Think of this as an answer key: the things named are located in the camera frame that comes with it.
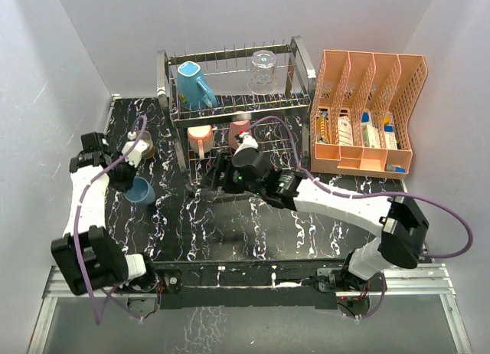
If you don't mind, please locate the cream and brown steel cup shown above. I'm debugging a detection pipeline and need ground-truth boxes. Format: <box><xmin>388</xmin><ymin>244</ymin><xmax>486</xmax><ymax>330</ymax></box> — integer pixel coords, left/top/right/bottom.
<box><xmin>136</xmin><ymin>131</ymin><xmax>155</xmax><ymax>159</ymax></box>

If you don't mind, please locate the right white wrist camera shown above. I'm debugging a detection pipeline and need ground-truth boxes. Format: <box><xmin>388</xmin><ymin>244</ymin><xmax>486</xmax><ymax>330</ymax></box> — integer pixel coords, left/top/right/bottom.
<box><xmin>235</xmin><ymin>131</ymin><xmax>258</xmax><ymax>152</ymax></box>

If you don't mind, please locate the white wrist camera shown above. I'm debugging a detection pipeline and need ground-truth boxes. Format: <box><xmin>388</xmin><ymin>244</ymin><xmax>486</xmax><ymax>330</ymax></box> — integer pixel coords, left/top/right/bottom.
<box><xmin>235</xmin><ymin>131</ymin><xmax>258</xmax><ymax>152</ymax></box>
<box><xmin>122</xmin><ymin>141</ymin><xmax>142</xmax><ymax>168</ymax></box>

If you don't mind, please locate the dusty pink tumbler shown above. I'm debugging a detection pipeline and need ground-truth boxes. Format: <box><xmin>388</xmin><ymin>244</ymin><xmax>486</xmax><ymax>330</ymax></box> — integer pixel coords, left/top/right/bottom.
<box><xmin>228</xmin><ymin>120</ymin><xmax>250</xmax><ymax>150</ymax></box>

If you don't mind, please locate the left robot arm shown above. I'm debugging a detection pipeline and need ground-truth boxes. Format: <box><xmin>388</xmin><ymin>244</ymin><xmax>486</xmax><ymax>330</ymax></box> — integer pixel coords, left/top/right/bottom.
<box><xmin>51</xmin><ymin>131</ymin><xmax>158</xmax><ymax>296</ymax></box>

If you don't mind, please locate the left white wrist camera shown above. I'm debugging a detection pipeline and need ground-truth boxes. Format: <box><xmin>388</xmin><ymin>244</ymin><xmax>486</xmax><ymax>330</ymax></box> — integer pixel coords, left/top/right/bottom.
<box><xmin>122</xmin><ymin>141</ymin><xmax>142</xmax><ymax>168</ymax></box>

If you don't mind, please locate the steel two-tier dish rack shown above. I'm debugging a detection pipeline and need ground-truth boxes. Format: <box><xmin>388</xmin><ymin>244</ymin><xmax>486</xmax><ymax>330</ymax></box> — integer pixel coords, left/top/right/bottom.
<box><xmin>157</xmin><ymin>35</ymin><xmax>316</xmax><ymax>196</ymax></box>

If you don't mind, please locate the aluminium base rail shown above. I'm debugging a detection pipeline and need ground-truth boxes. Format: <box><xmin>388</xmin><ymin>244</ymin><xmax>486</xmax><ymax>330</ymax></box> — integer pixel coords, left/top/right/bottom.
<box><xmin>28</xmin><ymin>265</ymin><xmax>472</xmax><ymax>353</ymax></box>

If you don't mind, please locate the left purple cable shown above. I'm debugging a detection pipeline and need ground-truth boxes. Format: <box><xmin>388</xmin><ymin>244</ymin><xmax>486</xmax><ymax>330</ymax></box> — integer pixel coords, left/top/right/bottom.
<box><xmin>72</xmin><ymin>115</ymin><xmax>149</xmax><ymax>326</ymax></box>

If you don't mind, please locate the blue handled mug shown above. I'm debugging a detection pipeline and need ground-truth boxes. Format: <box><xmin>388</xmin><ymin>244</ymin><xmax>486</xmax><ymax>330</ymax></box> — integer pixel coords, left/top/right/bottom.
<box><xmin>177</xmin><ymin>61</ymin><xmax>217</xmax><ymax>111</ymax></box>

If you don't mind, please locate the white medicine box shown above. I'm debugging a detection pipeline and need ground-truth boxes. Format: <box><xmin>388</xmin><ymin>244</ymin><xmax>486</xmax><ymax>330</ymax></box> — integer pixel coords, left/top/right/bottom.
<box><xmin>338</xmin><ymin>115</ymin><xmax>354</xmax><ymax>146</ymax></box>

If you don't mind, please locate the yellow striped box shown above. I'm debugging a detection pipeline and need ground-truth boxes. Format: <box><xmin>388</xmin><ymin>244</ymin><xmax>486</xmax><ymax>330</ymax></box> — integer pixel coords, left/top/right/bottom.
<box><xmin>315</xmin><ymin>109</ymin><xmax>330</xmax><ymax>144</ymax></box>

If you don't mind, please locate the clear glass cup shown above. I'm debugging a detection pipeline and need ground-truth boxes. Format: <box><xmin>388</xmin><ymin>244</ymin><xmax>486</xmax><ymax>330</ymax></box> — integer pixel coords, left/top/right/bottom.
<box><xmin>248</xmin><ymin>50</ymin><xmax>277</xmax><ymax>95</ymax></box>

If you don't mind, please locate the small blue cap item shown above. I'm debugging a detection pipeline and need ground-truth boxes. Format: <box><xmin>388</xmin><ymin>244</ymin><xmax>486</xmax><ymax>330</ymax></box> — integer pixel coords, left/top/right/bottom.
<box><xmin>385</xmin><ymin>164</ymin><xmax>406</xmax><ymax>173</ymax></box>

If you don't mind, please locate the blue white box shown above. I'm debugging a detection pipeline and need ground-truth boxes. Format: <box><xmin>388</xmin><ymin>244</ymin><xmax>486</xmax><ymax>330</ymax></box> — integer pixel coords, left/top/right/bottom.
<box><xmin>361</xmin><ymin>110</ymin><xmax>398</xmax><ymax>149</ymax></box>

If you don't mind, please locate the orange plastic file organizer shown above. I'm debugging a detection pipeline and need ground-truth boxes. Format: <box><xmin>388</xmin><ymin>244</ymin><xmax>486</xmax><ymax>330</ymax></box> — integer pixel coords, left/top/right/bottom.
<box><xmin>310</xmin><ymin>50</ymin><xmax>428</xmax><ymax>179</ymax></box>

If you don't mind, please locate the light blue tumbler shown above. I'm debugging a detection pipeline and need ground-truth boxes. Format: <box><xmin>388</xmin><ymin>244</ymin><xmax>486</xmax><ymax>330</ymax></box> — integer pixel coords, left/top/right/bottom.
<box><xmin>124</xmin><ymin>176</ymin><xmax>155</xmax><ymax>205</ymax></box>

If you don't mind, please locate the peach handled mug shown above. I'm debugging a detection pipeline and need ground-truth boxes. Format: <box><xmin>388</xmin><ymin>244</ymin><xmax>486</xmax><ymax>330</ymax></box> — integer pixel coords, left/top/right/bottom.
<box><xmin>187</xmin><ymin>125</ymin><xmax>214</xmax><ymax>159</ymax></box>

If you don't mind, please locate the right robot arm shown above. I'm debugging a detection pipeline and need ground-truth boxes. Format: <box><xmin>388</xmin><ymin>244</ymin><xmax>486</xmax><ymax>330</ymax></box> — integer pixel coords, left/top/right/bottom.
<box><xmin>201</xmin><ymin>148</ymin><xmax>429</xmax><ymax>290</ymax></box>

